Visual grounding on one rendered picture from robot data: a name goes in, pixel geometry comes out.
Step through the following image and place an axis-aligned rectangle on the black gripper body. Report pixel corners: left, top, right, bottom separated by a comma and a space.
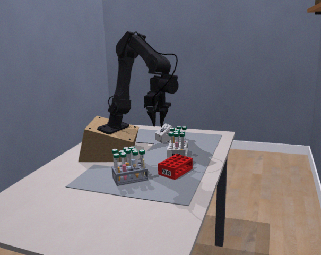
153, 102, 171, 112

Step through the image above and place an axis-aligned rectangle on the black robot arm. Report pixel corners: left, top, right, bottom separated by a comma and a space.
97, 31, 178, 134

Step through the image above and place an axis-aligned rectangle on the grey tube rack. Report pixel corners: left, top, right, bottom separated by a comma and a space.
111, 161, 148, 186

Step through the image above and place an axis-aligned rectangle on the grey bench mat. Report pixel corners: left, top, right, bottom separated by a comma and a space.
66, 129, 222, 206

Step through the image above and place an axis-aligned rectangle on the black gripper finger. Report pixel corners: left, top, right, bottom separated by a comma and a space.
160, 109, 168, 127
147, 111, 156, 127

